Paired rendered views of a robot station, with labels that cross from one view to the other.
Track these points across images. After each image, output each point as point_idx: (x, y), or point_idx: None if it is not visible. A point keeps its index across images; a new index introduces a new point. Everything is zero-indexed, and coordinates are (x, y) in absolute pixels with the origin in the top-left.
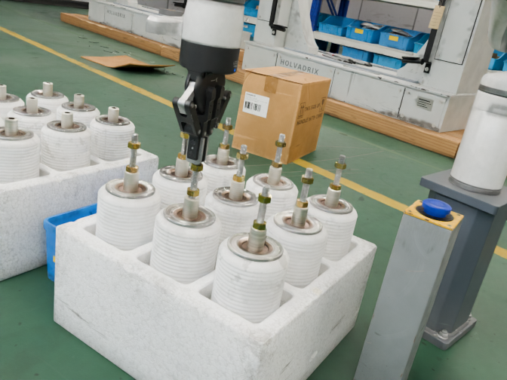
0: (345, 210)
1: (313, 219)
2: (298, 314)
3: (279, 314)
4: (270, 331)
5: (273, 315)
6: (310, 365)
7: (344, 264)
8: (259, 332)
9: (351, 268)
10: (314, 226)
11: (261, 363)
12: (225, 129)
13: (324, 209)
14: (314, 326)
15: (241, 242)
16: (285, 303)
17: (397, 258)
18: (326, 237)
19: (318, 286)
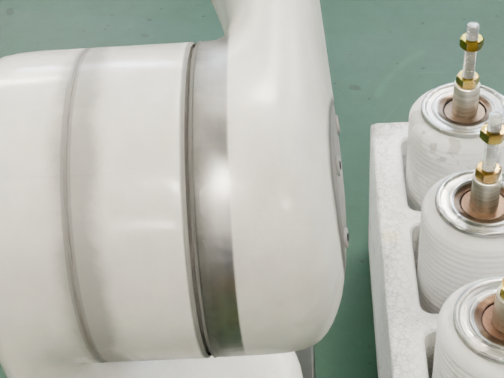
0: (463, 311)
1: (474, 228)
2: (376, 184)
3: (394, 166)
4: (379, 139)
5: (397, 160)
6: (379, 367)
7: (406, 336)
8: (388, 131)
9: (389, 337)
10: (453, 207)
11: (370, 149)
12: None
13: (493, 278)
14: (379, 281)
15: (485, 103)
16: (403, 186)
17: None
18: (425, 220)
19: (394, 246)
